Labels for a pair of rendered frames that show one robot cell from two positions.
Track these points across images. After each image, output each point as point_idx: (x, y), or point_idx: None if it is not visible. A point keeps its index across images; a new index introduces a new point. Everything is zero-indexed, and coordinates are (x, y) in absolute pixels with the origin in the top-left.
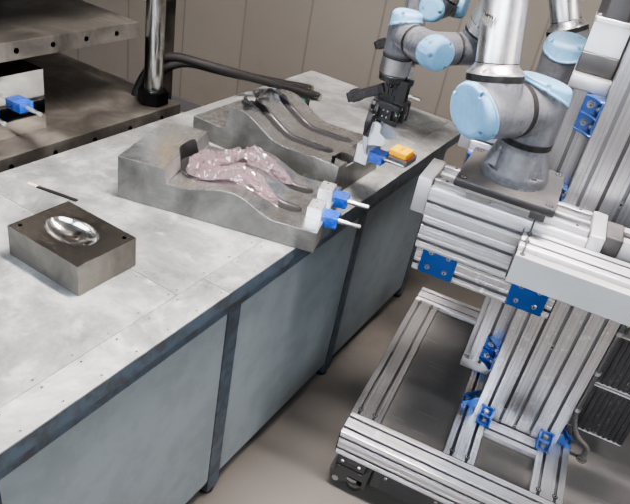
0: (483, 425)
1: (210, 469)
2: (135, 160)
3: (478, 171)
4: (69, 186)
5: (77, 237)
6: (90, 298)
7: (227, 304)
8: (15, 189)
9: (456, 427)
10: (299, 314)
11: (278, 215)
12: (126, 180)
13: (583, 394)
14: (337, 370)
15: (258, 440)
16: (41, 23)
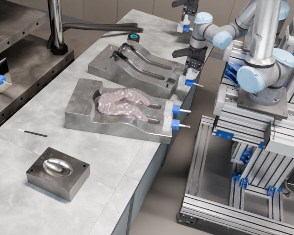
0: (243, 188)
1: (126, 232)
2: (74, 113)
3: (247, 96)
4: (39, 127)
5: (60, 168)
6: (76, 202)
7: (138, 185)
8: (14, 135)
9: (232, 191)
10: (156, 155)
11: (150, 128)
12: (70, 121)
13: (290, 172)
14: (168, 162)
15: (141, 207)
16: None
